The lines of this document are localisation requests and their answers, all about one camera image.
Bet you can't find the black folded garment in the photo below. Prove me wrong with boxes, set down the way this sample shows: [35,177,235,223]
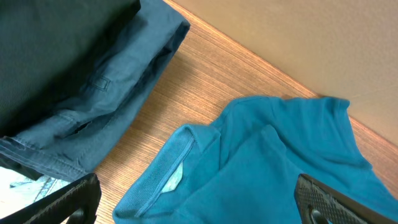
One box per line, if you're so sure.
[1,0,141,136]

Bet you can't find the navy blue folded garment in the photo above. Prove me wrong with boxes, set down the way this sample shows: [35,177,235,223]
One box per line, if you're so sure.
[1,1,190,181]

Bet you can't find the blue polo shirt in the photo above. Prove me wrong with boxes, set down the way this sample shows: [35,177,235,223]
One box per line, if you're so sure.
[113,96,397,223]

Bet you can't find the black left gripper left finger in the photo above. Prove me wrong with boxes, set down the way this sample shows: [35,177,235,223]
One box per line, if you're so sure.
[1,173,101,224]

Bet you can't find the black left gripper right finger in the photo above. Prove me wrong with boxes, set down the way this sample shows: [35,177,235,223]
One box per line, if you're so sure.
[294,174,397,224]

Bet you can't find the white folded garment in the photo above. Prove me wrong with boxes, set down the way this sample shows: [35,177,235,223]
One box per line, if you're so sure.
[0,167,69,218]

